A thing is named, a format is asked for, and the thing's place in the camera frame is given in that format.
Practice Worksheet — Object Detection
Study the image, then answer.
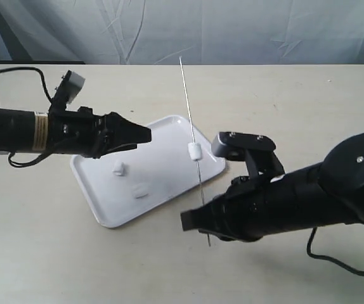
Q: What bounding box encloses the white plastic tray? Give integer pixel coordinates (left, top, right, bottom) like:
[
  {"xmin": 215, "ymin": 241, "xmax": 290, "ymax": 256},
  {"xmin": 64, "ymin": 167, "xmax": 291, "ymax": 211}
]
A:
[{"xmin": 70, "ymin": 115, "xmax": 226, "ymax": 228}]

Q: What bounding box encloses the white marshmallow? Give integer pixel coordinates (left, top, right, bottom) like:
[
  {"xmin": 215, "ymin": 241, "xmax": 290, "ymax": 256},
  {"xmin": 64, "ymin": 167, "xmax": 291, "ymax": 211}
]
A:
[
  {"xmin": 188, "ymin": 142, "xmax": 203, "ymax": 162},
  {"xmin": 112, "ymin": 160, "xmax": 127, "ymax": 176},
  {"xmin": 132, "ymin": 184, "xmax": 150, "ymax": 199}
]

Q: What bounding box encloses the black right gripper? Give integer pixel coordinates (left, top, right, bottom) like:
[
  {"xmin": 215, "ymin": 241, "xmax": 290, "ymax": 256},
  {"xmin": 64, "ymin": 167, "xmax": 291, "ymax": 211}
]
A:
[{"xmin": 180, "ymin": 172, "xmax": 297, "ymax": 243}]

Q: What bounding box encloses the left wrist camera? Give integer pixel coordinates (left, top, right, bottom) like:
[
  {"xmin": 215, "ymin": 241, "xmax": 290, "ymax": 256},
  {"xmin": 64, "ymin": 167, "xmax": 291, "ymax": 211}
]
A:
[{"xmin": 53, "ymin": 70, "xmax": 85, "ymax": 105}]

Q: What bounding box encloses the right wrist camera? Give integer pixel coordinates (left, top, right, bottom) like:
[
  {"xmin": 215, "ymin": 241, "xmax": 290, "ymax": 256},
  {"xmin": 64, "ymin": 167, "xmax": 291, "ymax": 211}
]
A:
[{"xmin": 211, "ymin": 131, "xmax": 276, "ymax": 162}]

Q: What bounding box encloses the white backdrop cloth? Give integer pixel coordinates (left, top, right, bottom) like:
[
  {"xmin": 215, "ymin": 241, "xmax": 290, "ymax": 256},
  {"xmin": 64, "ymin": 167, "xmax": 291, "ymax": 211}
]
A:
[{"xmin": 0, "ymin": 1, "xmax": 364, "ymax": 65}]

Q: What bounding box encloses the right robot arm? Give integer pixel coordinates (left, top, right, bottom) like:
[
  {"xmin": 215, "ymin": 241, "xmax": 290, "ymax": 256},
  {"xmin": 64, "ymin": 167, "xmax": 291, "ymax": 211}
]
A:
[{"xmin": 181, "ymin": 131, "xmax": 364, "ymax": 242}]

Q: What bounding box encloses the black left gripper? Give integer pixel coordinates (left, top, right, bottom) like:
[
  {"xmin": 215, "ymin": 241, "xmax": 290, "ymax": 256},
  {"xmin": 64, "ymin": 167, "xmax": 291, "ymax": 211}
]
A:
[{"xmin": 47, "ymin": 106, "xmax": 152, "ymax": 158}]

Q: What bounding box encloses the thin metal skewer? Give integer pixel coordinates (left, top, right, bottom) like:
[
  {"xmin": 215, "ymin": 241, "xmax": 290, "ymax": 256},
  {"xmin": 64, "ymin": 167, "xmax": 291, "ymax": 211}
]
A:
[{"xmin": 178, "ymin": 56, "xmax": 212, "ymax": 248}]

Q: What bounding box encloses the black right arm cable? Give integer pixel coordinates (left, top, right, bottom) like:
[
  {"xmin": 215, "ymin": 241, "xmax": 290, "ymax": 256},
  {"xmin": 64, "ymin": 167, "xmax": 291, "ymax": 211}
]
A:
[{"xmin": 305, "ymin": 226, "xmax": 364, "ymax": 277}]

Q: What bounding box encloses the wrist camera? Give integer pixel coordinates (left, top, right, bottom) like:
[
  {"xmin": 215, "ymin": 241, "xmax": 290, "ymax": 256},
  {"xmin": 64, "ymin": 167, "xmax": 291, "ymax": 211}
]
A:
[
  {"xmin": 53, "ymin": 70, "xmax": 85, "ymax": 105},
  {"xmin": 211, "ymin": 131, "xmax": 276, "ymax": 162}
]

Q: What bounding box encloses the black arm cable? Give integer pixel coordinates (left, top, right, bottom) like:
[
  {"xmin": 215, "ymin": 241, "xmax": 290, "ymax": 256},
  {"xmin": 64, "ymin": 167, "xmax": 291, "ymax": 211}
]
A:
[
  {"xmin": 0, "ymin": 65, "xmax": 56, "ymax": 110},
  {"xmin": 305, "ymin": 226, "xmax": 364, "ymax": 277}
]

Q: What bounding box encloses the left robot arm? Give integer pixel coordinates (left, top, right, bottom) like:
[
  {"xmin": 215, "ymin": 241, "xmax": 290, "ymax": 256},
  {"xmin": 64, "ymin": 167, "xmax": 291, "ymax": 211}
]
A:
[{"xmin": 0, "ymin": 106, "xmax": 152, "ymax": 158}]

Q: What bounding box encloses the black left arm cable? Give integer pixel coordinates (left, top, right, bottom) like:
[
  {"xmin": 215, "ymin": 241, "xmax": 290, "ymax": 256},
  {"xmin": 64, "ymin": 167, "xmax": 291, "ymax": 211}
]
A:
[{"xmin": 0, "ymin": 65, "xmax": 56, "ymax": 110}]

